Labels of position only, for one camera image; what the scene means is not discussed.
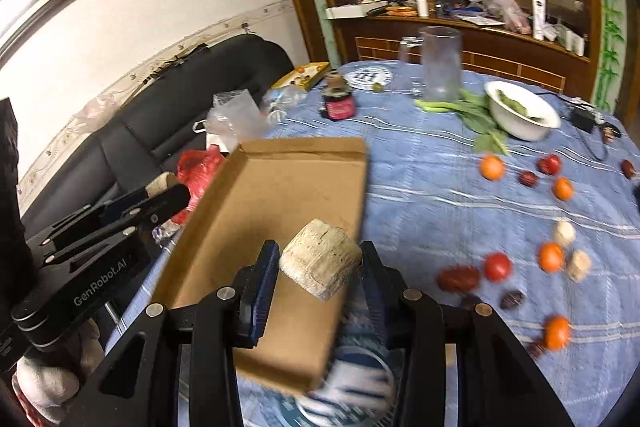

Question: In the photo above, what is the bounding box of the plastic bag on sideboard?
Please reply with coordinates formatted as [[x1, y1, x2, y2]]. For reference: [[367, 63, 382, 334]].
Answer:
[[468, 0, 532, 35]]

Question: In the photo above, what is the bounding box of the round sugarcane chunk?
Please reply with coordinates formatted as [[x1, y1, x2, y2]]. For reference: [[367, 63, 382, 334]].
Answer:
[[552, 219, 576, 248]]

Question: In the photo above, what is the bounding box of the far dark jujube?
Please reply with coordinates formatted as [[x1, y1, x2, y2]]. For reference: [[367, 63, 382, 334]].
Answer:
[[518, 170, 538, 187]]

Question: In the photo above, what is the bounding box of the large red jujube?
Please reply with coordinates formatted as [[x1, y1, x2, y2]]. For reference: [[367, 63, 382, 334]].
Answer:
[[436, 265, 482, 293]]

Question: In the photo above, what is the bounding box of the red cherry tomato near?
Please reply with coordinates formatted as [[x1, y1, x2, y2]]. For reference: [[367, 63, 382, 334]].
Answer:
[[484, 253, 512, 283]]

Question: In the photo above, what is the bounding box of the clear plastic pitcher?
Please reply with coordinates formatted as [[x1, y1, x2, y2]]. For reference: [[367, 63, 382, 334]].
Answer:
[[397, 26, 462, 102]]

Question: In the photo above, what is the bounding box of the black leather sofa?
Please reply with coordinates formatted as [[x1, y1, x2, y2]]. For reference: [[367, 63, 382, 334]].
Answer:
[[22, 34, 294, 237]]

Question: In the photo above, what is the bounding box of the red plastic bag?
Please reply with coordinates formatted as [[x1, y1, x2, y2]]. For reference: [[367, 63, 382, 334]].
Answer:
[[171, 144, 224, 225]]

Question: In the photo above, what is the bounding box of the far red tomato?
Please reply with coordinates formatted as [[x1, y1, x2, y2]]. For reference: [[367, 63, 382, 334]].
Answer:
[[537, 154, 562, 176]]

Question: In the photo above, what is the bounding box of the clear plastic bag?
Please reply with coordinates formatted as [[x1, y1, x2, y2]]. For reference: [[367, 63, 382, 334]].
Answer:
[[204, 90, 269, 153]]

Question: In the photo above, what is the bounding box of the jujube at table edge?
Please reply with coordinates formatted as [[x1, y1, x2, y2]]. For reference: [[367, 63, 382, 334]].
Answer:
[[620, 159, 637, 180]]

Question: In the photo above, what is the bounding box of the white tube on sideboard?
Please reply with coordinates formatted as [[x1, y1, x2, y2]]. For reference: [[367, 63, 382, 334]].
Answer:
[[532, 0, 546, 41]]

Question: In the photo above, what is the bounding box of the black power adapter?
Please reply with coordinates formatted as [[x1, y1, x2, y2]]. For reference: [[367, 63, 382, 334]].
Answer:
[[570, 107, 596, 134]]

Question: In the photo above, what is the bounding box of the brown cardboard tray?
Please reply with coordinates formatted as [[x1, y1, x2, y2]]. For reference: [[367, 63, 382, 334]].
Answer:
[[152, 138, 368, 395]]

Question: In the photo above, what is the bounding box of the large orange mandarin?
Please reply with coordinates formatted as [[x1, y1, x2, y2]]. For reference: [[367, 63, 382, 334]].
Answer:
[[537, 242, 564, 273]]

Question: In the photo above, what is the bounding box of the blue plaid tablecloth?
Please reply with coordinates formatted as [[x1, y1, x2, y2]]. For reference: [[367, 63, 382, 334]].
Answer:
[[122, 90, 639, 426]]

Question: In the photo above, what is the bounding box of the beige sugarcane chunk large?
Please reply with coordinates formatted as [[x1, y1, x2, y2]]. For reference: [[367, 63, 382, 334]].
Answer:
[[279, 219, 362, 301]]

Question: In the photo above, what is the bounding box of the dark jar pink label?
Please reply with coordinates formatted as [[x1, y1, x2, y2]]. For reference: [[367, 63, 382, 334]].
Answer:
[[321, 70, 356, 121]]

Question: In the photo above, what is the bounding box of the green leafy vegetable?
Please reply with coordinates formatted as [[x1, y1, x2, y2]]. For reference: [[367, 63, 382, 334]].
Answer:
[[414, 89, 510, 156]]

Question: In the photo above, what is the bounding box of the white bowl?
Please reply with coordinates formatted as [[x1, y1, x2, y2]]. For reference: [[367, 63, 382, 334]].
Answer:
[[484, 80, 561, 142]]

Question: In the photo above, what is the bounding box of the dark wrinkled jujube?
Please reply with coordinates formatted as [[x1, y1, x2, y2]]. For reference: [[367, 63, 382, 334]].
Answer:
[[500, 291, 525, 311]]

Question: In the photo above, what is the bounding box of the dark jujube front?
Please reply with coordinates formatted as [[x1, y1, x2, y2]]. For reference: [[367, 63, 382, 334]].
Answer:
[[526, 339, 546, 360]]

